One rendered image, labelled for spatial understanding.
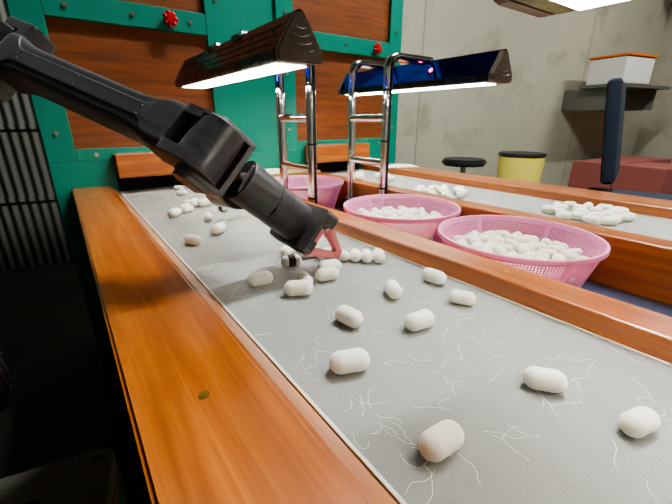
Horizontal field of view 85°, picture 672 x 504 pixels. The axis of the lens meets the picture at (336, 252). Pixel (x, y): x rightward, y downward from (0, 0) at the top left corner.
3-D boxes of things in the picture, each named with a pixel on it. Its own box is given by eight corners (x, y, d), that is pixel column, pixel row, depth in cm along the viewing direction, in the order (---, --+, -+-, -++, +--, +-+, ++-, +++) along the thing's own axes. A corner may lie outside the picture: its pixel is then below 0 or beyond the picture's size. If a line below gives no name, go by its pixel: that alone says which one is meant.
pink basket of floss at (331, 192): (334, 222, 107) (334, 189, 104) (249, 217, 112) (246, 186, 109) (349, 202, 131) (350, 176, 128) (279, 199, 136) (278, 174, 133)
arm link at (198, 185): (176, 172, 39) (221, 111, 41) (147, 172, 47) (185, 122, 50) (257, 233, 46) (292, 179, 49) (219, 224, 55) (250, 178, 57)
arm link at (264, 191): (232, 194, 42) (256, 154, 43) (208, 192, 47) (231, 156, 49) (275, 225, 47) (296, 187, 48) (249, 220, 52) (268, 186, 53)
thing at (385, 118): (383, 222, 107) (391, 48, 91) (342, 209, 122) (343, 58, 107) (427, 213, 117) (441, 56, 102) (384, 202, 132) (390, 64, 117)
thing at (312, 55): (279, 60, 55) (276, 3, 52) (175, 87, 102) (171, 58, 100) (323, 64, 59) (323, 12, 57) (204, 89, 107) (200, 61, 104)
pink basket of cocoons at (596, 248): (547, 341, 49) (561, 276, 46) (403, 276, 70) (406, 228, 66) (622, 290, 64) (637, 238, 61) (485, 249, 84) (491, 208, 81)
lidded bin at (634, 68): (609, 87, 432) (615, 61, 423) (652, 85, 396) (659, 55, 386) (582, 86, 411) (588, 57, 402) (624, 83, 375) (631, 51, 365)
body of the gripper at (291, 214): (299, 204, 58) (264, 176, 53) (338, 217, 50) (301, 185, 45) (277, 239, 57) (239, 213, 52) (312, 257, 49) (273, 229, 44)
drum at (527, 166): (480, 217, 380) (489, 151, 358) (508, 213, 397) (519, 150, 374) (513, 227, 345) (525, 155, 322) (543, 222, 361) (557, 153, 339)
